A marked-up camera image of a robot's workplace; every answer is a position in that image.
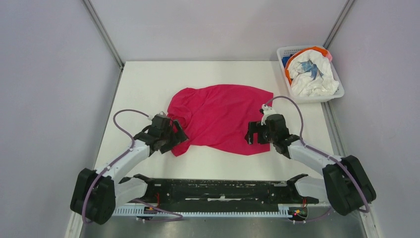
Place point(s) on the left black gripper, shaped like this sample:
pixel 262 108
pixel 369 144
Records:
pixel 178 137

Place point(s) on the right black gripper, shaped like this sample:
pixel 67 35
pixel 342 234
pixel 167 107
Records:
pixel 253 127

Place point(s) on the pink t shirt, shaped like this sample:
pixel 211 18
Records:
pixel 218 117

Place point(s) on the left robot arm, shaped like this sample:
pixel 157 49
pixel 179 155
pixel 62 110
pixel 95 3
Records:
pixel 98 192

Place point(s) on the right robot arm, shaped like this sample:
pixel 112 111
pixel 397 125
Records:
pixel 344 183

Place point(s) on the blue garment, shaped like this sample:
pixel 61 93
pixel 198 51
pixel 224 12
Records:
pixel 285 59

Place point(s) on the white t shirt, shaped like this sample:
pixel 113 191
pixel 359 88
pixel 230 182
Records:
pixel 310 73

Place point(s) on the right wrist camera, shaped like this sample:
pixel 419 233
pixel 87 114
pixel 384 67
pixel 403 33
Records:
pixel 266 112

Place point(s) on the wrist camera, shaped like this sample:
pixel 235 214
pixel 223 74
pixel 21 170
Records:
pixel 160 114
pixel 266 112

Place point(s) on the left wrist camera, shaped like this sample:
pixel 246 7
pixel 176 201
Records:
pixel 160 114

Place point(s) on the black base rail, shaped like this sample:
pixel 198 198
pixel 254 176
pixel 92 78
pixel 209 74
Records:
pixel 200 195

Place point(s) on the white cable duct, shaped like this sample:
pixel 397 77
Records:
pixel 140 211

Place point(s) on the left aluminium corner post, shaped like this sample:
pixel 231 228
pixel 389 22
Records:
pixel 103 33

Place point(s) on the aluminium corner post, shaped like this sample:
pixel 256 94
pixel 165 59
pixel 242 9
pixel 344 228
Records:
pixel 338 23
pixel 103 33

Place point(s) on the right aluminium corner post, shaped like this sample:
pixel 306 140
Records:
pixel 338 23

